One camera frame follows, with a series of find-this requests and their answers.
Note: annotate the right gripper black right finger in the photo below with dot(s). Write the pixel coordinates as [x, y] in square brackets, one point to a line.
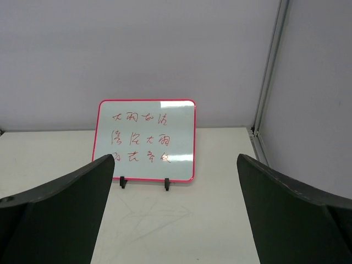
[292, 222]

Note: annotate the pink framed whiteboard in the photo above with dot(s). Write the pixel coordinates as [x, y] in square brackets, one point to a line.
[150, 140]

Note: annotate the black whiteboard stand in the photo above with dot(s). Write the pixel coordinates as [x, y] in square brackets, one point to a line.
[123, 181]

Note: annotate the aluminium right corner post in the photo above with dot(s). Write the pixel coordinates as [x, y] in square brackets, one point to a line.
[255, 130]

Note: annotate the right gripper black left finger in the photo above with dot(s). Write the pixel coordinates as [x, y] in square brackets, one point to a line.
[58, 221]

